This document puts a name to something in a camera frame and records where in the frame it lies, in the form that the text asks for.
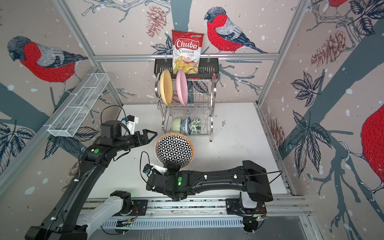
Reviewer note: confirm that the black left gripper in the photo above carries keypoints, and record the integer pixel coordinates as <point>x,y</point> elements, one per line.
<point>145,135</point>

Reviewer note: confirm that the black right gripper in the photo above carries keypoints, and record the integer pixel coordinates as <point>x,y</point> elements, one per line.
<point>171,167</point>

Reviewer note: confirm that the white patterned plate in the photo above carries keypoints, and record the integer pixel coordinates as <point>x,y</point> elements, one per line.
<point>175,148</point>

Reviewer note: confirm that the yellow plate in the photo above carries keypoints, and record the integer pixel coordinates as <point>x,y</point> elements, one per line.
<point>166,87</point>

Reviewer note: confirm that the pink plate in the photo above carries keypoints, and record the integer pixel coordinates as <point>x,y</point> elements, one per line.
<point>182,87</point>

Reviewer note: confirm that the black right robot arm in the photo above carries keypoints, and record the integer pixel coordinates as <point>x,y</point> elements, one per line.
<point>249,178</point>

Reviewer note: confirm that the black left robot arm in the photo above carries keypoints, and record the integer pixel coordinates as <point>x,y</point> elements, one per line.
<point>62,224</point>

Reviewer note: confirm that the silver two-tier dish rack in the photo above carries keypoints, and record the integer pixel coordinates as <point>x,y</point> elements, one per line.
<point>201,104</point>

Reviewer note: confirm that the light green bowl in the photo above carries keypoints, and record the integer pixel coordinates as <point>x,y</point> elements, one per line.
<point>176,125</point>

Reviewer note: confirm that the blue white patterned bowl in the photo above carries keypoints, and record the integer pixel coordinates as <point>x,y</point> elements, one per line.
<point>185,126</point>

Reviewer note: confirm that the green leaf patterned bowl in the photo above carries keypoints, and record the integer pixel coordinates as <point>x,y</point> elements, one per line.
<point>195,126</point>

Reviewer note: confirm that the red Chuba chips bag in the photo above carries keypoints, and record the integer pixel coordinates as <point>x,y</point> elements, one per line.
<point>187,45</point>

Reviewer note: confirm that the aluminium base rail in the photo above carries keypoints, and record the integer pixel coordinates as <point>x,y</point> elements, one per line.
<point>204,212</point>

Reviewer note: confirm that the white wire mesh basket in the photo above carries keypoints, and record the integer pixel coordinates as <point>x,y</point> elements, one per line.
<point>81,102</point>

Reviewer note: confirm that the black wall shelf basket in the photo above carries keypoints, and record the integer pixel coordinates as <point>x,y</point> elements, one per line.
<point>203,69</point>

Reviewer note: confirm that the aluminium frame corner post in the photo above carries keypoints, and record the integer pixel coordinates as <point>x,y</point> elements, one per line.
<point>72,23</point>

